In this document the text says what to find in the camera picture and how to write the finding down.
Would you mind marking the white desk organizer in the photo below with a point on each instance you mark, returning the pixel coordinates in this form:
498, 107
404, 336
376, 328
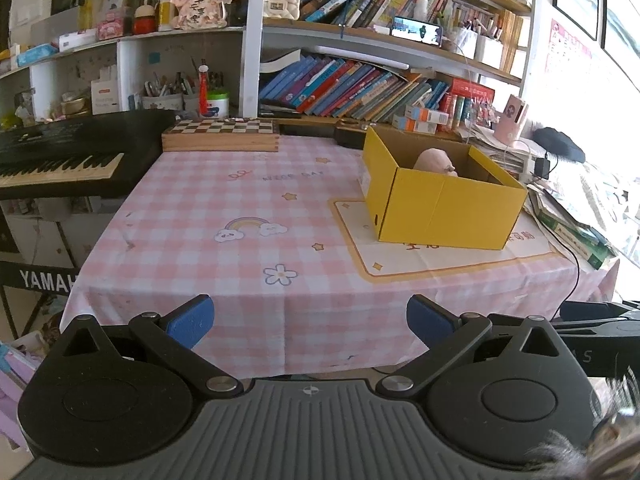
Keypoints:
489, 52

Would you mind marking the brass bowl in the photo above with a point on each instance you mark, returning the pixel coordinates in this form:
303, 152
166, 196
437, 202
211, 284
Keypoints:
76, 106

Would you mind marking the stack of glossy papers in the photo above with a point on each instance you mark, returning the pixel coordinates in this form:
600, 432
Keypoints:
595, 200

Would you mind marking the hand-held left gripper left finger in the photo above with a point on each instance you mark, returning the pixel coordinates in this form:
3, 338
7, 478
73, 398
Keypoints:
192, 322

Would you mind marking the red tassel ornament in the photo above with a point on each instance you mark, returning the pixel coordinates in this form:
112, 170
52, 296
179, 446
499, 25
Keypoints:
203, 90

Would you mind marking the blue tissue pack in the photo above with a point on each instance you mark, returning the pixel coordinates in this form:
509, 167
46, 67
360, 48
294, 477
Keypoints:
37, 55

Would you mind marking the purple plastic item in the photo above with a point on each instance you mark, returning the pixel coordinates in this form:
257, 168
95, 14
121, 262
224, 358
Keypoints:
17, 390

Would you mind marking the desktop with pink checkered tablecloth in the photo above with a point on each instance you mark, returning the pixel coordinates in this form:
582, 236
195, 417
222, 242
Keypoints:
225, 260

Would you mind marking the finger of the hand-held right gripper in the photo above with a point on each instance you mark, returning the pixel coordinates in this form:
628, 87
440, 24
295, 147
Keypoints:
595, 311

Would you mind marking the black keyboard stand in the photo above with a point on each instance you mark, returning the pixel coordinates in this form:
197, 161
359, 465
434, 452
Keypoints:
40, 277

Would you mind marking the green cover book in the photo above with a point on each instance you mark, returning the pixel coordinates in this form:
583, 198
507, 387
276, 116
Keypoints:
575, 240

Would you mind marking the black electronic keyboard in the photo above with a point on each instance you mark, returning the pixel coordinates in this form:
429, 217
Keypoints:
75, 140

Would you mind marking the yellow cardboard box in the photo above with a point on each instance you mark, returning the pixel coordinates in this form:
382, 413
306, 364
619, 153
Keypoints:
440, 210

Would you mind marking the orange white small carton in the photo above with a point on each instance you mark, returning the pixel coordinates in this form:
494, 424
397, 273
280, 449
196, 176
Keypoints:
427, 114
412, 125

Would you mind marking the pink crown-shaped holder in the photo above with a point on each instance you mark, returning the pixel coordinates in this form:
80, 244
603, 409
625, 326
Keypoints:
510, 120

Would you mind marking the row of orange thin books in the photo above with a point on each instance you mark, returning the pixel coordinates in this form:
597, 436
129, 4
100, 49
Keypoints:
512, 42

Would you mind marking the thick white-paged book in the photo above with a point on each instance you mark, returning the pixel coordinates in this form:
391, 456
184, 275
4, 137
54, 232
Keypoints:
280, 62

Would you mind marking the white bookshelf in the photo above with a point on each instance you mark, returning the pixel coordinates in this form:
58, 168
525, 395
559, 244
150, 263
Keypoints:
250, 60

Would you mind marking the white box with red label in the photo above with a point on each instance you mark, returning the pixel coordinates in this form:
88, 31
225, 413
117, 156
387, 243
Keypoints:
105, 97

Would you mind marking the row of leaning colourful books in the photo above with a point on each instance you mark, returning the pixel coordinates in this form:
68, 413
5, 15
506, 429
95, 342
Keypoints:
350, 90

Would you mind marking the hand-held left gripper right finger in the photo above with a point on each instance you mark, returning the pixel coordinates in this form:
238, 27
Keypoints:
430, 322

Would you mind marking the long white tube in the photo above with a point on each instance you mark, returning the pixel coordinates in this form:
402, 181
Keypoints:
360, 56

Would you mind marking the wooden chess board box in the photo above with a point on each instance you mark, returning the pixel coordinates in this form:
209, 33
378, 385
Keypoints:
220, 141

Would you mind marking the white pen holder with pens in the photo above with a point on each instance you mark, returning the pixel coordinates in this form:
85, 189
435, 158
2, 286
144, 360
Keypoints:
162, 100

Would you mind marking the white jar with green lid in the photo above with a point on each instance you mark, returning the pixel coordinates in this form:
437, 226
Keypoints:
218, 106

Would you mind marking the pink alphabet wall poster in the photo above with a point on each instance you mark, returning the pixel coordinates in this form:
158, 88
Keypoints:
567, 55

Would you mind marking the thick red book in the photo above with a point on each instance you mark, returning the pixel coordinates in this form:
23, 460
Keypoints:
472, 91

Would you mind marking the grey furry cuff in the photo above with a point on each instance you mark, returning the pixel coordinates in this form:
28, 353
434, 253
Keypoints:
615, 430

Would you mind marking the dark brown box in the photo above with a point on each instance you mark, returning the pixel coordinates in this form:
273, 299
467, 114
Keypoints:
350, 136

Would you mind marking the white tissue pack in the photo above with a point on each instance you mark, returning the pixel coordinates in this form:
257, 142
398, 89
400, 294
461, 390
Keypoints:
77, 41

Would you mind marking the black power adapter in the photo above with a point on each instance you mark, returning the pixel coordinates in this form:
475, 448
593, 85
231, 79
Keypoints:
542, 167

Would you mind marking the black flat case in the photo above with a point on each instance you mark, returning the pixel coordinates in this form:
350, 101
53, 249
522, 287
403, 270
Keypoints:
280, 111

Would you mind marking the pink plush pig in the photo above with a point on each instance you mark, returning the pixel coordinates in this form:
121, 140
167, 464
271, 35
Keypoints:
432, 160

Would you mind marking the smartphone with lit screen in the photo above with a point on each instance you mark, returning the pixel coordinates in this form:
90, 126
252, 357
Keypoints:
415, 30

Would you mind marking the black rounded object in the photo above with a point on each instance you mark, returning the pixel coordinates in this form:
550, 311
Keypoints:
557, 144

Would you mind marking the pink small box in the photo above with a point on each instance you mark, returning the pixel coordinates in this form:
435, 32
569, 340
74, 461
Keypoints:
111, 29

